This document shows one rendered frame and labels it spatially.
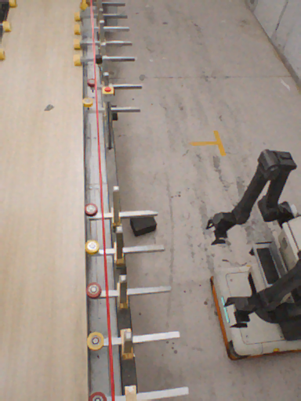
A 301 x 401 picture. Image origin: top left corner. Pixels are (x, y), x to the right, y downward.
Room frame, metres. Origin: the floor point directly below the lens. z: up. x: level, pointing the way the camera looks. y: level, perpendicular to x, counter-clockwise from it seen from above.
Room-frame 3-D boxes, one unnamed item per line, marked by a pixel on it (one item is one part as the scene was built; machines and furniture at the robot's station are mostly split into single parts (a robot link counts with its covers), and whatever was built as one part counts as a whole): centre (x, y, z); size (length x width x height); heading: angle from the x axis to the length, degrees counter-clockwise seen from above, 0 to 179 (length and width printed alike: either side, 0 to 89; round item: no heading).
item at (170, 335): (0.34, -0.03, 0.82); 0.43 x 0.03 x 0.04; 103
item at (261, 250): (0.73, -0.70, 0.99); 0.28 x 0.16 x 0.22; 13
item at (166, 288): (0.58, 0.02, 0.80); 0.43 x 0.03 x 0.04; 103
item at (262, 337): (0.80, -0.98, 0.16); 0.67 x 0.64 x 0.25; 103
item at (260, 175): (0.90, -0.48, 1.40); 0.11 x 0.06 x 0.43; 13
